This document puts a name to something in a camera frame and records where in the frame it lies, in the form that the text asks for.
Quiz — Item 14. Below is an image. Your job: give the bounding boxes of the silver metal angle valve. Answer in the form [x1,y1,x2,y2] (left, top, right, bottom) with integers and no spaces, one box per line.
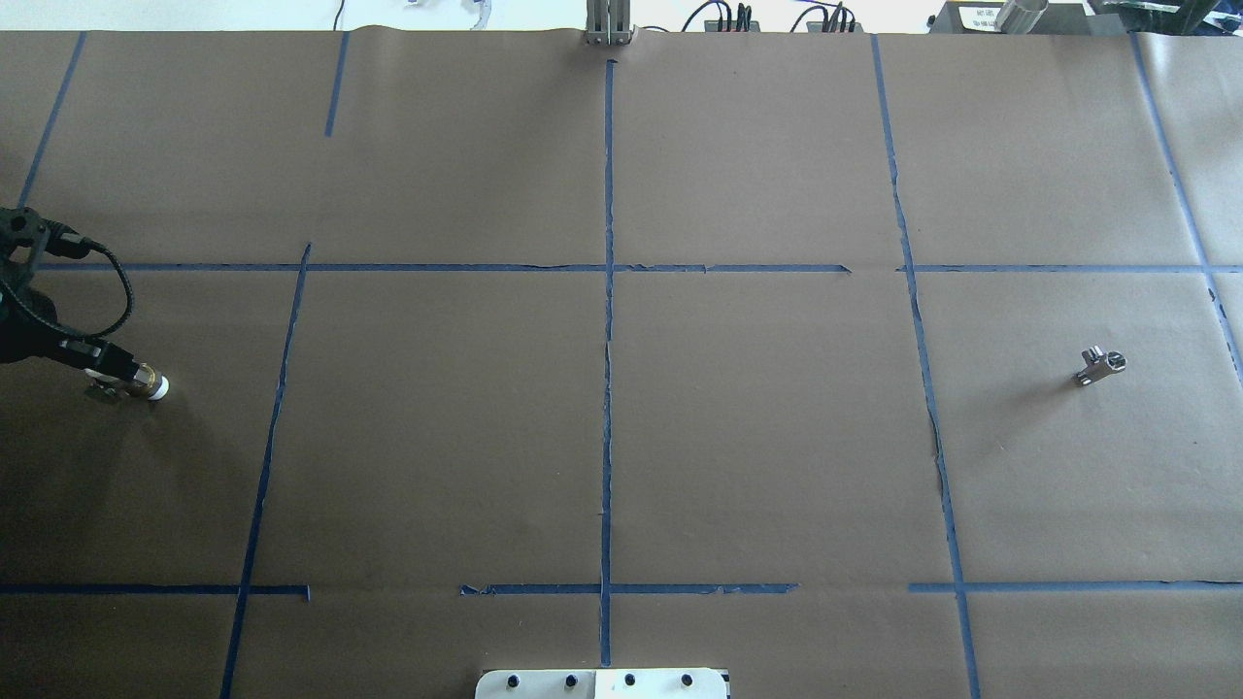
[1073,346,1127,386]

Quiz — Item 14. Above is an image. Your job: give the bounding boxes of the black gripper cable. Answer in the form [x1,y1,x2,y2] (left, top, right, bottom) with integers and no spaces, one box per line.
[47,225,135,343]

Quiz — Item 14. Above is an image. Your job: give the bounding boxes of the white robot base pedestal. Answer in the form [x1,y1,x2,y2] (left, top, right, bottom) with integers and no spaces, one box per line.
[474,667,732,698]

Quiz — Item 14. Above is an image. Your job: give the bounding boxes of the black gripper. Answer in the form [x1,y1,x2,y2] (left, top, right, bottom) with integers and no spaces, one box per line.
[1,208,132,376]

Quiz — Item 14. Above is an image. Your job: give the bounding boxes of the aluminium frame post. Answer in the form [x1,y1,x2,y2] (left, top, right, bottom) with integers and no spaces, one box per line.
[585,0,634,46]

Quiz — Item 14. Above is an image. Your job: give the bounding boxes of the steel cylindrical weight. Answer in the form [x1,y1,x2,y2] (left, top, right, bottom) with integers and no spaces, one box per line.
[993,0,1052,35]

